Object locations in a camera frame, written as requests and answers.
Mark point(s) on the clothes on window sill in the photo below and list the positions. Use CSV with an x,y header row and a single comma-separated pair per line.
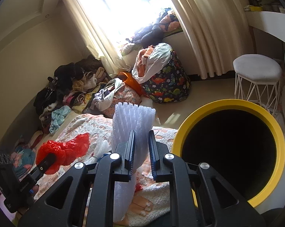
x,y
165,25

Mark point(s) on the dark bag on desk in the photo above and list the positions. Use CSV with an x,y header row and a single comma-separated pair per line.
x,y
265,5

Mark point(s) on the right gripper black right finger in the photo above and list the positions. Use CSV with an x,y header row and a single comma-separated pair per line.
x,y
199,195

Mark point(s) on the cream curtain left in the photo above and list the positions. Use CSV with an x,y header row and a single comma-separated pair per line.
x,y
96,26

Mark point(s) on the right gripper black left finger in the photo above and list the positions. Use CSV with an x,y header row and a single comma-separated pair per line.
x,y
85,193

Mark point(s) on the yellow rimmed trash bin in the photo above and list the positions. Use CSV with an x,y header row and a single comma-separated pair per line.
x,y
239,139

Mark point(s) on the cream curtain right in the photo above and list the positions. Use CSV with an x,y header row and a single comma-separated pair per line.
x,y
217,31

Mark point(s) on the dinosaur print laundry basket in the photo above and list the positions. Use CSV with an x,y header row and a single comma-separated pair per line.
x,y
171,84

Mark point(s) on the orange bag by bed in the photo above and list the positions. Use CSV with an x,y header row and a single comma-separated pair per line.
x,y
128,79

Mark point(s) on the pile of clothes on bed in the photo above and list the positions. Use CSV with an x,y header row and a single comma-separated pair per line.
x,y
70,82

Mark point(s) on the cream curtain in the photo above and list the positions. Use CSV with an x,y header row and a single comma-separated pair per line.
x,y
96,26
217,31

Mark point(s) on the white wire leg stool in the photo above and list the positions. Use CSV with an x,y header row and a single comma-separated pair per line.
x,y
257,79

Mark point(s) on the white foam net sleeve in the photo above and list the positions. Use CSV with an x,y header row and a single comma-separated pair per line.
x,y
128,117

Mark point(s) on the light blue crumpled garment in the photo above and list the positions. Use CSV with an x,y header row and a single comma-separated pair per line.
x,y
57,118

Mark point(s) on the floral pink pillow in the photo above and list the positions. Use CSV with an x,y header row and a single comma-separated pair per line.
x,y
125,94

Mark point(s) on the red plastic bag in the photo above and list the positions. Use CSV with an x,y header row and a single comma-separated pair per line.
x,y
65,152

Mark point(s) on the peach white tufted bedspread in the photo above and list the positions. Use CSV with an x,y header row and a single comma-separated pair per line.
x,y
151,200

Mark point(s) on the white vanity desk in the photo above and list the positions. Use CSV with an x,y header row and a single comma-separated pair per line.
x,y
272,23

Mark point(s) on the white plastic bag with clothes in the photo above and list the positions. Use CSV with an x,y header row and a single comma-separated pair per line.
x,y
150,61

